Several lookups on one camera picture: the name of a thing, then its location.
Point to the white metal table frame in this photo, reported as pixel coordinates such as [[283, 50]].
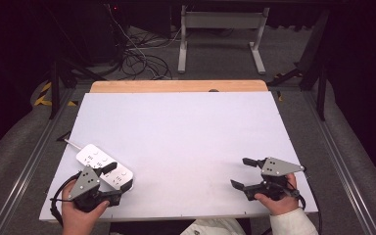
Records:
[[222, 20]]

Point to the black metal stand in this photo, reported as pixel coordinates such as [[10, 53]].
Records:
[[321, 96], [55, 93]]

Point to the yellow black hazard tape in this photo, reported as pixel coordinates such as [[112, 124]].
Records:
[[42, 102]]

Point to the black equipment box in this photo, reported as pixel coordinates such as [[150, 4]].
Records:
[[101, 32]]

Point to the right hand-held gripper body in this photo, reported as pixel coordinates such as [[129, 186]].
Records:
[[275, 167]]

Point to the aluminium floor rail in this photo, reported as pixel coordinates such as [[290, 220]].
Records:
[[338, 163], [30, 166]]

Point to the person's white clothing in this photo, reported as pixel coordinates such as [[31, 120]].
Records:
[[215, 227]]

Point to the person's left hand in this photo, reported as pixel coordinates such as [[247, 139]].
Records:
[[76, 218]]

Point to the white power strip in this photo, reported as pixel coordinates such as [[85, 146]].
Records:
[[94, 156]]

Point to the person's right hand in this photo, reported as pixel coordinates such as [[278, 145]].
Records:
[[282, 205]]

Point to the wooden table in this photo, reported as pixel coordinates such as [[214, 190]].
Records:
[[176, 86]]

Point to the white board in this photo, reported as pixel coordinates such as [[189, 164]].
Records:
[[189, 137]]

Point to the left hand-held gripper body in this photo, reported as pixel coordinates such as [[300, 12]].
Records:
[[85, 182]]

